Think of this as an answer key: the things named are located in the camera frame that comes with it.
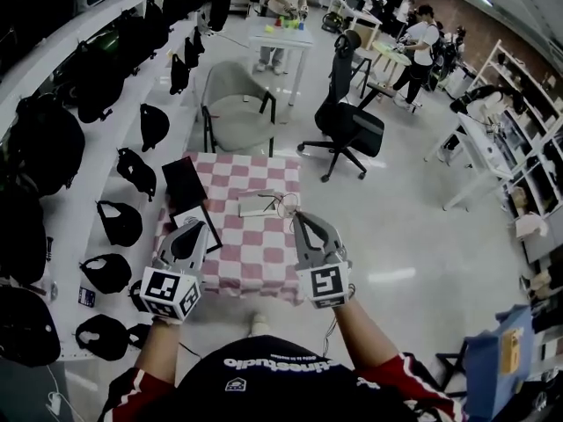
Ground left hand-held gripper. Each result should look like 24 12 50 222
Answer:
139 221 211 323

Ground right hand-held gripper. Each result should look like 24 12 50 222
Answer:
292 210 355 310

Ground thin-framed glasses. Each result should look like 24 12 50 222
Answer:
262 193 303 217

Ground grey glasses case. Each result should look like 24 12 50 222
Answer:
237 188 279 219

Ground person's right forearm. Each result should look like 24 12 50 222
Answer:
330 295 400 374

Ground person's left forearm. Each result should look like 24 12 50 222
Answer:
133 316 182 387

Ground black framed white picture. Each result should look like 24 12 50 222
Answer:
168 204 223 255

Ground black flat tablet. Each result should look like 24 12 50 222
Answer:
161 156 209 214

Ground pink white checkered tablecloth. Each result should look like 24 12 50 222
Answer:
152 150 310 308

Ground row of black waist pouches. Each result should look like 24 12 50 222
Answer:
74 26 208 351

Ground person's white shoe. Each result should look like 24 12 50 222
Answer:
247 312 270 338

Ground black office chair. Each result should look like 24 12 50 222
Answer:
296 30 386 184

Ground grey padded chair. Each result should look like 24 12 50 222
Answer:
201 60 278 158

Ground person's black red shirt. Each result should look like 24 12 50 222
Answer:
97 334 468 422

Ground row of black backpacks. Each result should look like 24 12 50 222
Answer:
0 0 171 368

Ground white side desk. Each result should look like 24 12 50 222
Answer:
423 112 516 213

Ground black folding stool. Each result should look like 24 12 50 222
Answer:
435 338 470 398

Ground round green table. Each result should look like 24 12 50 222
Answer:
370 39 413 88

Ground small white table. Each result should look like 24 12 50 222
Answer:
247 17 315 106

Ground wooden box table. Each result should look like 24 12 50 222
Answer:
346 17 384 53

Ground pale pink cloth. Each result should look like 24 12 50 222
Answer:
513 212 550 240

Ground blue fabric box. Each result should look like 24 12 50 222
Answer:
463 304 537 420

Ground long white office desk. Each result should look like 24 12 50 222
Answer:
324 0 384 26

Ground white open shelving unit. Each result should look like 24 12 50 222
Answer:
478 39 563 277

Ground thin gripper cable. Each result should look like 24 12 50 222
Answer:
322 313 340 356

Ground long white wall shelf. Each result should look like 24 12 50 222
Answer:
0 0 213 365

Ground white charging cable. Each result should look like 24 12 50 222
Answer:
45 364 68 418

